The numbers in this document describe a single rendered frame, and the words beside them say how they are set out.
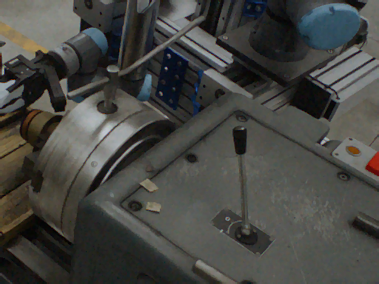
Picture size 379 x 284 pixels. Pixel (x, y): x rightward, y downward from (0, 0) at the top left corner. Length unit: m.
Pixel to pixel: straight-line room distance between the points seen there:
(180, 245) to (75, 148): 0.30
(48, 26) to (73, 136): 2.66
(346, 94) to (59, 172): 0.86
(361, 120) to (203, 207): 2.70
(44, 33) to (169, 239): 2.85
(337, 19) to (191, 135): 0.43
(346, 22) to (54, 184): 0.68
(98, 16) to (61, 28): 2.00
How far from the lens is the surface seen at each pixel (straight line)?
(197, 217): 0.87
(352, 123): 3.47
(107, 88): 1.02
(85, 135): 1.02
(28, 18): 3.73
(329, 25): 1.27
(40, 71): 1.33
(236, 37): 1.50
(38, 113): 1.23
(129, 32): 1.37
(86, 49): 1.41
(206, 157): 0.97
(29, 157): 1.09
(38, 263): 1.26
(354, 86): 1.65
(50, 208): 1.06
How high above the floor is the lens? 1.89
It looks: 45 degrees down
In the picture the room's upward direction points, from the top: 11 degrees clockwise
